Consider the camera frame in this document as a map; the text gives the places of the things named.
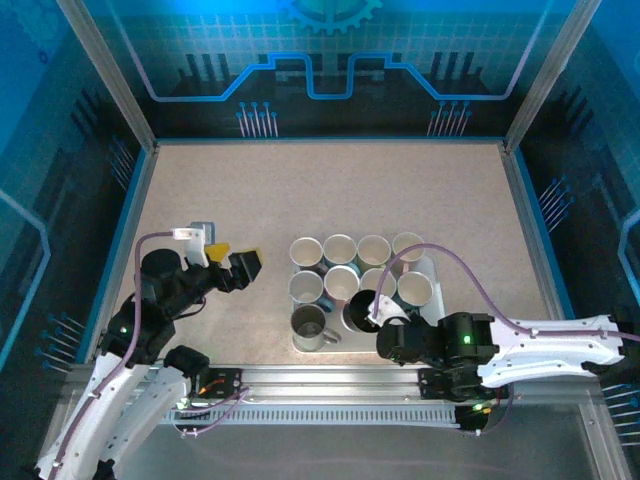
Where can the dark green mug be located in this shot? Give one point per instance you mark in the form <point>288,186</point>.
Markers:
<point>415,290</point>

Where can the grey-blue mug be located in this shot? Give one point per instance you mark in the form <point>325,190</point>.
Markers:
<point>306,252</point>

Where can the black mug with white base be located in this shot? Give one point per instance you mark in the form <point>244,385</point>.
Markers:
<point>357,312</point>

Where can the grey mug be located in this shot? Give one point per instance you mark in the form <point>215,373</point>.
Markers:
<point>310,325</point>

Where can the light blue mug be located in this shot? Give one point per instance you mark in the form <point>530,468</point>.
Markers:
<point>340,249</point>

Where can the pale pink mug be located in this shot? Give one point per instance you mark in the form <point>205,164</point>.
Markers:
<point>407,245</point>

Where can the yellow-green mug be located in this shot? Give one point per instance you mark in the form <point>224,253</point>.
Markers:
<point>374,250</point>

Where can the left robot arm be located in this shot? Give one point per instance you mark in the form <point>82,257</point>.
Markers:
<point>110,410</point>

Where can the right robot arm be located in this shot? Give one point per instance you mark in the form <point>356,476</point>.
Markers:
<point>550,345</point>

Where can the white plastic tray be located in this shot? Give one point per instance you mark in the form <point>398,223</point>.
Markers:
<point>357,344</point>

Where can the base controller board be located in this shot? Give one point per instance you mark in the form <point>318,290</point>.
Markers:
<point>197,404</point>
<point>472,420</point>

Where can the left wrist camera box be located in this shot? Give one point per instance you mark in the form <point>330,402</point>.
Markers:
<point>205,232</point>

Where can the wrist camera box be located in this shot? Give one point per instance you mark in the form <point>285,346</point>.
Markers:
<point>205,232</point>
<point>387,307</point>

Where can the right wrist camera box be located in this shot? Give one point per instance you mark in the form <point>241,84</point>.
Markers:
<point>387,307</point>

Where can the aluminium side rail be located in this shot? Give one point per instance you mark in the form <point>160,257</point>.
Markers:
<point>132,220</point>
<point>525,200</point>

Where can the aluminium table rail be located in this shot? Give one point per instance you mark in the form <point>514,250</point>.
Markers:
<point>330,382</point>

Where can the aluminium frame post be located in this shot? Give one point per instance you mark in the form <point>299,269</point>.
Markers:
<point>110,75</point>
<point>550,75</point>

